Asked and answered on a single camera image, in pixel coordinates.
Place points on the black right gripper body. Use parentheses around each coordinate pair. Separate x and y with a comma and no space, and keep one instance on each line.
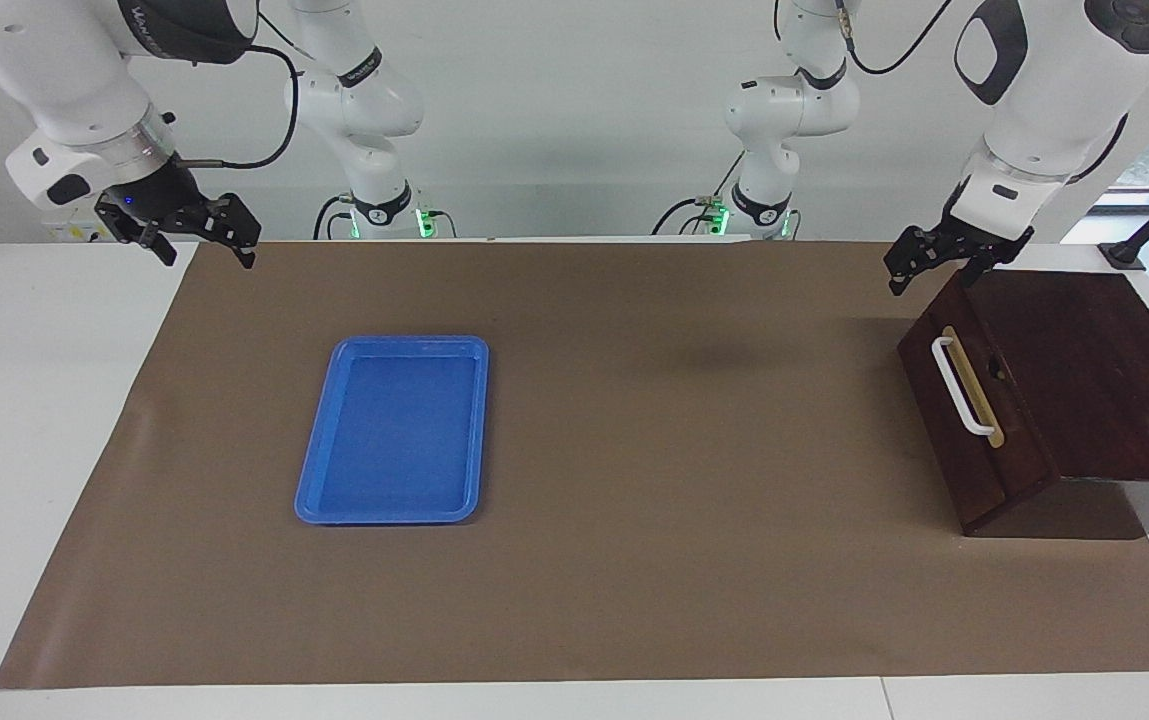
(159,200)

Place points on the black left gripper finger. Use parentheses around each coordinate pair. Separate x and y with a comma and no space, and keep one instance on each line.
(912,255)
(986,272)

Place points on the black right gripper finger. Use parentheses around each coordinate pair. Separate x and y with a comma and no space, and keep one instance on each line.
(139,232)
(239,228)

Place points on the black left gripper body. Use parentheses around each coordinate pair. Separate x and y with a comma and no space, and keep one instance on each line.
(984,245)

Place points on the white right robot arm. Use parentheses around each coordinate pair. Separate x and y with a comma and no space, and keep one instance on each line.
(64,80)

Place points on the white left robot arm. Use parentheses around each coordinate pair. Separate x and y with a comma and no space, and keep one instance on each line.
(1054,90)

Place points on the dark wooden cabinet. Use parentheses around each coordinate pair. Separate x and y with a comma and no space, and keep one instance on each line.
(1114,380)

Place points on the blue plastic tray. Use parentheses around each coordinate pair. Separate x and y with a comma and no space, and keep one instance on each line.
(384,470)

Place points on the brown table mat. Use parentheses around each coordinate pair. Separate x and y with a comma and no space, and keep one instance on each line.
(634,500)

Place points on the white wall socket box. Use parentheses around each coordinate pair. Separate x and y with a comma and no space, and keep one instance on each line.
(84,232)

